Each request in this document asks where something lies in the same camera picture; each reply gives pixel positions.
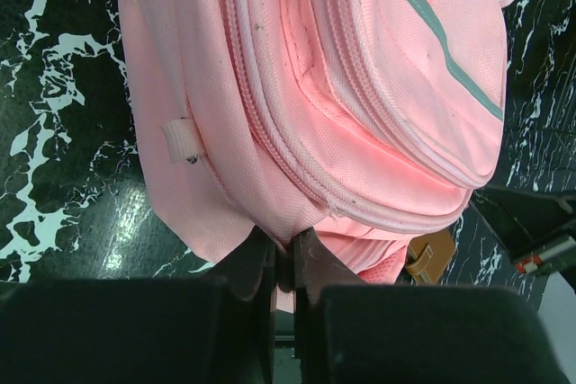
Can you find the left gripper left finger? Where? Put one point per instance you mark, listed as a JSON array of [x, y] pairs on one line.
[[214, 328]]

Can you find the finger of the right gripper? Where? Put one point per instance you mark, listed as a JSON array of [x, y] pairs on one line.
[[536, 229]]

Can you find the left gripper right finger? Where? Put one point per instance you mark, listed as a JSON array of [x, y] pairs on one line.
[[349, 331]]

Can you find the brown leather wallet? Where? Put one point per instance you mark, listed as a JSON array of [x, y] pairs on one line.
[[428, 257]]

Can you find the pink student backpack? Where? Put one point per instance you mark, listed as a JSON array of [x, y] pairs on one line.
[[370, 121]]

